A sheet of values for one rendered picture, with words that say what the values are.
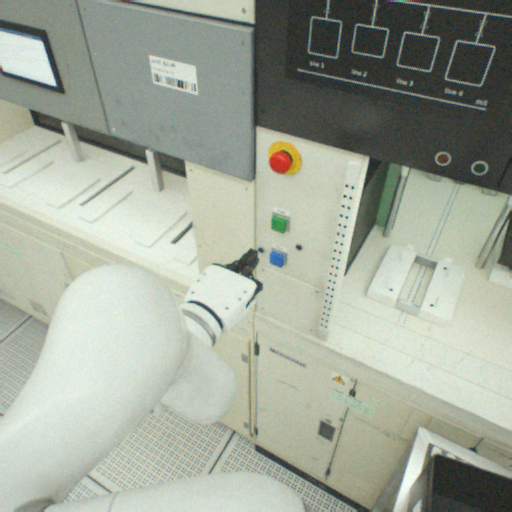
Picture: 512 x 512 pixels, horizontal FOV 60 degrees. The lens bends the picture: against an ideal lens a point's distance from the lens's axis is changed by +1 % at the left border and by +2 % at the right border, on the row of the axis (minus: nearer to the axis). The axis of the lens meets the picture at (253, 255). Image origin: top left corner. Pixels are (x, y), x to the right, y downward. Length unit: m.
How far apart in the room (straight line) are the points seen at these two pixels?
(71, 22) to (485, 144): 0.75
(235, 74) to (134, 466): 1.55
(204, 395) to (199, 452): 1.36
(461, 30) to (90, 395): 0.57
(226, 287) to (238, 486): 0.52
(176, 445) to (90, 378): 1.69
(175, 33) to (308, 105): 0.25
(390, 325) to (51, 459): 1.00
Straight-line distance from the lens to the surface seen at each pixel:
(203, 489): 0.25
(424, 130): 0.70
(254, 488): 0.25
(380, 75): 0.69
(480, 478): 1.02
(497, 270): 1.39
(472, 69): 0.66
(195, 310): 0.69
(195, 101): 0.85
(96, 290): 0.29
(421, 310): 1.20
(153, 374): 0.28
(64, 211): 1.61
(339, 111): 0.72
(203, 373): 0.55
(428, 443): 1.17
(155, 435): 1.98
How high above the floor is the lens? 1.78
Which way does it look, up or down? 44 degrees down
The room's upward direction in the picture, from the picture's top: straight up
